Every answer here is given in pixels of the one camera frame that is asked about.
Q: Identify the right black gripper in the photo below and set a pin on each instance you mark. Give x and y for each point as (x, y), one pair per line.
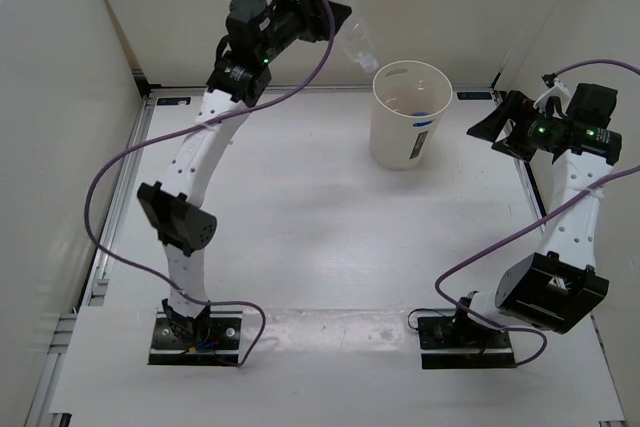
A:
(512, 108)

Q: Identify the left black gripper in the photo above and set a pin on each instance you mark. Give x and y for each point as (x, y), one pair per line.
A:
(322, 27)

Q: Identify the clear plastic bottle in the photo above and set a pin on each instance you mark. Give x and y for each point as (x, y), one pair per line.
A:
(353, 38)

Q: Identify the blue label water bottle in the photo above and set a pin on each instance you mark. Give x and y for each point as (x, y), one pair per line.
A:
(422, 119)

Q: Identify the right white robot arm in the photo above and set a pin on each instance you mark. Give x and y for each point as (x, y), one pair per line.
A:
(553, 288)

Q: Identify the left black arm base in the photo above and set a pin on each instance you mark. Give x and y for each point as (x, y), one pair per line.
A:
(217, 345)

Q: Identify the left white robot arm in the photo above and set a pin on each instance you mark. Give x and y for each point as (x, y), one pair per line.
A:
(173, 203)

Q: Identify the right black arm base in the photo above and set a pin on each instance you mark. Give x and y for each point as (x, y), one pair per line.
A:
(449, 341)

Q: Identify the cream plastic bin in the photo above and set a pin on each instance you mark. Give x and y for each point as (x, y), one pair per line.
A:
(400, 89)

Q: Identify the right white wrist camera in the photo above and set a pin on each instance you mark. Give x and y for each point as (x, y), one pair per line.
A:
(555, 98)

